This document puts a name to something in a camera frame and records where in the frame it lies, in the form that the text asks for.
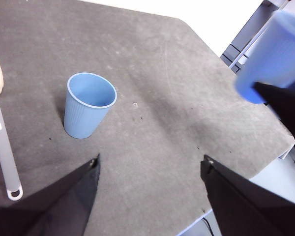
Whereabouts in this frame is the sponge cup brush grey handle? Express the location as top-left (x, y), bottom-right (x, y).
top-left (0, 54), bottom-right (24, 201)

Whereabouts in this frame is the blue ribbed plastic cup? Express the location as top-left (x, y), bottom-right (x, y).
top-left (235, 11), bottom-right (295, 104)
top-left (63, 72), bottom-right (118, 140)

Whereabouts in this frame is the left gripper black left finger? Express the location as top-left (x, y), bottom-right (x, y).
top-left (0, 153), bottom-right (101, 236)

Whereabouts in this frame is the grey metal frame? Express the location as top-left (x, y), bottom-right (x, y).
top-left (220, 0), bottom-right (283, 74)

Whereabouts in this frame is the thin black floor cable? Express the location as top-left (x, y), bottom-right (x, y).
top-left (201, 217), bottom-right (214, 236)

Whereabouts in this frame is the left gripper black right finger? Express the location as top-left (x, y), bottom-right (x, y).
top-left (200, 154), bottom-right (295, 236)

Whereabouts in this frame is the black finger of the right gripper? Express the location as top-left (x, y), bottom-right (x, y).
top-left (253, 75), bottom-right (295, 137)

